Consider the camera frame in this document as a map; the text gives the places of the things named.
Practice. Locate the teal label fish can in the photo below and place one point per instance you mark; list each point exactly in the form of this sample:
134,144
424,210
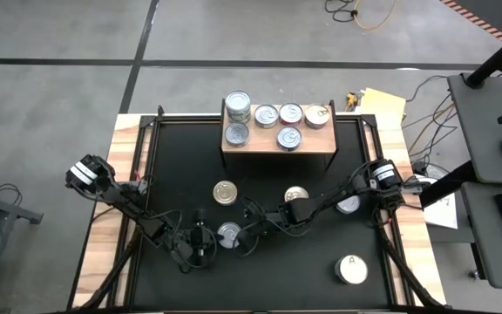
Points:
229,234
236,134

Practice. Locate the Wild Planet blue can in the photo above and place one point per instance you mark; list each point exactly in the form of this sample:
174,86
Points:
317,115

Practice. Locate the green Bumble Bee tuna can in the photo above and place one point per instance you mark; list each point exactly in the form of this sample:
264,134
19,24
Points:
239,121
238,101
239,117

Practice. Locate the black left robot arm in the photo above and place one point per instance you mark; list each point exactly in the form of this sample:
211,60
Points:
120,198

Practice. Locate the black camera stand pole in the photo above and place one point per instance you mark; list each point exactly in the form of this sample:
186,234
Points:
495,61

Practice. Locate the red label tuna can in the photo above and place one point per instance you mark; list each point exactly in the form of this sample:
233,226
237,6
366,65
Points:
290,113

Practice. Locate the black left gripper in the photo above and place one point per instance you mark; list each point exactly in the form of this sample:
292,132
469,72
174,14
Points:
190,250

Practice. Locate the tuna can with silver lid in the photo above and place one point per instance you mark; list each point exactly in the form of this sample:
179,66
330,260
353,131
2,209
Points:
266,115

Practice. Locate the yellow paper pad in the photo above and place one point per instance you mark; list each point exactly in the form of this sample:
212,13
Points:
384,102

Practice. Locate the black orange striped floor ramp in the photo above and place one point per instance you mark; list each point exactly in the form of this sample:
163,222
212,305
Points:
495,17

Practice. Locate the gold lid red blue can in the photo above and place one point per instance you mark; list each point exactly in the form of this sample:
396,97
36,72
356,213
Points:
225,192
296,192

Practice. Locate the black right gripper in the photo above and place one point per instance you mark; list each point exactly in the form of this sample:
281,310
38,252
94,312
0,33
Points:
262,222

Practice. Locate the white paper sheet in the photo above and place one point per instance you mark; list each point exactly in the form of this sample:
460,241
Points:
445,213

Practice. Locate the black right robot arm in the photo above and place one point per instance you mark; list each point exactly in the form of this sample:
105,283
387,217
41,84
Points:
312,207

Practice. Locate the black diagonal support pole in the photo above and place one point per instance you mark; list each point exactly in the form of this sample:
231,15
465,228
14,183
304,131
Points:
451,183

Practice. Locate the dark blue barcode can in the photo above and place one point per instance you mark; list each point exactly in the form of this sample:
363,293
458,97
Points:
289,138

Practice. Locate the wooden shelf with black frame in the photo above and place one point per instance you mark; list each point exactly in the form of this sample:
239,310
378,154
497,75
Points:
257,146

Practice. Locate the grey desk with monitor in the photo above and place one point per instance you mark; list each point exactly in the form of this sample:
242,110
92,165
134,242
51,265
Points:
477,131

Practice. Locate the yellow power plug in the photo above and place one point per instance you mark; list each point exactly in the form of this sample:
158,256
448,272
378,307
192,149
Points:
351,99

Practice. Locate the dark blue fish can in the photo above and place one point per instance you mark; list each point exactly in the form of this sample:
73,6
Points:
349,205

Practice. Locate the grey metal stand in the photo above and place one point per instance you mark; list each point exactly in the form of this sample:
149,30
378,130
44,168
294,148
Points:
11,210

